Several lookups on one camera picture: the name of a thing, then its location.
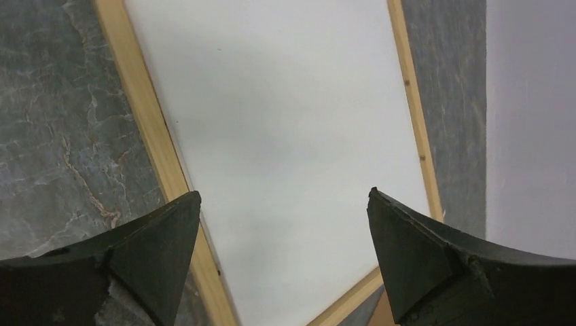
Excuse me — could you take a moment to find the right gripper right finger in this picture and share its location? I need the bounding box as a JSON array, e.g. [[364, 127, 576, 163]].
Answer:
[[367, 188, 575, 325]]

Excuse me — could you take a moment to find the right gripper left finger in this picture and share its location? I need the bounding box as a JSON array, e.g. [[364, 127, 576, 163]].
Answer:
[[1, 191, 201, 325]]

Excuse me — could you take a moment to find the wooden picture frame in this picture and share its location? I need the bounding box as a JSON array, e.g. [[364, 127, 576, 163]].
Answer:
[[93, 0, 446, 326]]

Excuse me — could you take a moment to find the brown backing board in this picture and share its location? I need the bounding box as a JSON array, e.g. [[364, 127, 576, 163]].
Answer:
[[367, 291, 396, 326]]

